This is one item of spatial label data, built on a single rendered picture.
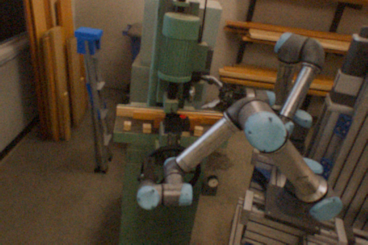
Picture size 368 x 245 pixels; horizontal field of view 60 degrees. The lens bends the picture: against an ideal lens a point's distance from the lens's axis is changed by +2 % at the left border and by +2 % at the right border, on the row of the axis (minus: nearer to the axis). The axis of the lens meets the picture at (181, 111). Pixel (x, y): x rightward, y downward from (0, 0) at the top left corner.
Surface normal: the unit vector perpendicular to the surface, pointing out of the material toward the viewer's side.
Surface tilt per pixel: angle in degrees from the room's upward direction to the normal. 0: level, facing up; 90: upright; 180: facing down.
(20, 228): 0
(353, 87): 90
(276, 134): 85
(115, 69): 90
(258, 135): 85
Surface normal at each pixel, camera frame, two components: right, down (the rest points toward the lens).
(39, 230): 0.14, -0.88
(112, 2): -0.04, 0.44
